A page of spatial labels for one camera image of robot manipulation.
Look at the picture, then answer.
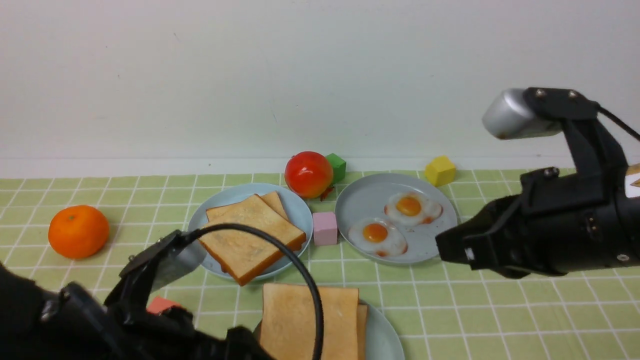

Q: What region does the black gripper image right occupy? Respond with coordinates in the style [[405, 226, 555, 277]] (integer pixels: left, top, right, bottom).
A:
[[435, 167, 626, 280]]

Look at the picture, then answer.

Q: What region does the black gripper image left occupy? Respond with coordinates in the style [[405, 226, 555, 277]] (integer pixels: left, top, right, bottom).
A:
[[107, 305, 272, 360]]

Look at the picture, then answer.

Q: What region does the toast slice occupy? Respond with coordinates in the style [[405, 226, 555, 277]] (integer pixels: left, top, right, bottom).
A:
[[357, 303, 369, 360], [259, 283, 359, 360], [199, 191, 307, 286]]

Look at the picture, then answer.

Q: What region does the salmon red cube block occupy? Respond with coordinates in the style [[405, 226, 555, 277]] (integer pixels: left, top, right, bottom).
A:
[[146, 296, 183, 315]]

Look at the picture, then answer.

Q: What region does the yellow cube block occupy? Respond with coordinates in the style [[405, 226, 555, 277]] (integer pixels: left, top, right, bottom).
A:
[[423, 155, 457, 187]]

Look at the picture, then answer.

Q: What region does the orange mandarin fruit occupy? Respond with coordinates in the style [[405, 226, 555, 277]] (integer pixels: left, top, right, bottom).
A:
[[47, 205, 110, 260]]

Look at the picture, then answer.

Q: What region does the back right fried egg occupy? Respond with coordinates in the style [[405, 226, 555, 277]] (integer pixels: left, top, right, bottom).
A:
[[384, 192, 443, 227]]

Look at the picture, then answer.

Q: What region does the fried egg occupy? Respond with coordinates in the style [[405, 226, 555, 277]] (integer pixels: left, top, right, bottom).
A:
[[347, 218, 409, 258], [384, 192, 443, 227]]

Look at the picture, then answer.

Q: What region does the blue plate under bread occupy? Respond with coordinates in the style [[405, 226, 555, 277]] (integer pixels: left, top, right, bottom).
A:
[[187, 183, 314, 281]]

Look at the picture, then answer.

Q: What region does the front left fried egg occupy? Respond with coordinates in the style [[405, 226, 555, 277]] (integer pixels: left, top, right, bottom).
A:
[[347, 218, 409, 258]]

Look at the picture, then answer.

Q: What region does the pink cube block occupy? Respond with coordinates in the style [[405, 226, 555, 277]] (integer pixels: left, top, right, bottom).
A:
[[312, 212, 338, 247]]

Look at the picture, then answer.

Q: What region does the blue plate under eggs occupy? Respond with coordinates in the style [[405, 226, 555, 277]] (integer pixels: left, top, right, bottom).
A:
[[334, 172, 458, 265]]

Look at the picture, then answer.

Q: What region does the red tomato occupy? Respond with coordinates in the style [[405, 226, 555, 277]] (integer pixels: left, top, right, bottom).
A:
[[284, 151, 334, 199]]

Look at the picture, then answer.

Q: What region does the empty light blue front plate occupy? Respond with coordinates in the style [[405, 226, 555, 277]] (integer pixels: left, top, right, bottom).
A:
[[254, 304, 405, 360]]

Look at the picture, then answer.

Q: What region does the green cube block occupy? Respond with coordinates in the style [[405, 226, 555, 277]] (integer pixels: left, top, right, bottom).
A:
[[325, 153, 347, 184]]

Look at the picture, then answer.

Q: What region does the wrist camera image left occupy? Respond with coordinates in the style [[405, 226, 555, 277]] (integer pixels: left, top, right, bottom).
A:
[[104, 229, 207, 311]]

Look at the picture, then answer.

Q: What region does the black cable image right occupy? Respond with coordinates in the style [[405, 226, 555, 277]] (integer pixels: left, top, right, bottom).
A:
[[598, 105, 640, 142]]

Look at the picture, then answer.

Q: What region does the black cable image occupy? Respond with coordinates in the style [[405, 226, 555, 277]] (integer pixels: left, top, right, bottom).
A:
[[598, 105, 640, 142], [185, 223, 325, 360]]

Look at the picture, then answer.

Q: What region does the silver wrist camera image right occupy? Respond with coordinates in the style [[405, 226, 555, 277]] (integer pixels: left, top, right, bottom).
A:
[[482, 87, 628, 176]]

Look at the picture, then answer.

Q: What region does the black cable image left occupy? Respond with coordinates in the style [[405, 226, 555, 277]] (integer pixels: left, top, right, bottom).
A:
[[185, 223, 325, 360]]

